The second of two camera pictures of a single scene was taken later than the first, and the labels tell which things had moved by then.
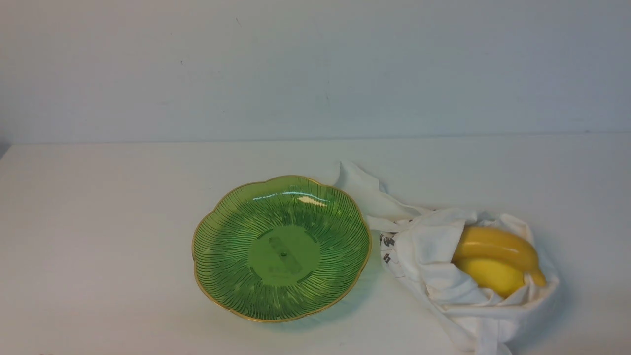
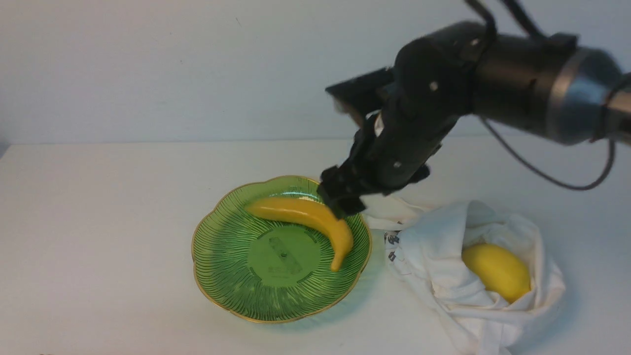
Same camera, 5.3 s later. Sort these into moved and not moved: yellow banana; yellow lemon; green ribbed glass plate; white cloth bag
Moved: yellow banana
Not moved: green ribbed glass plate; yellow lemon; white cloth bag
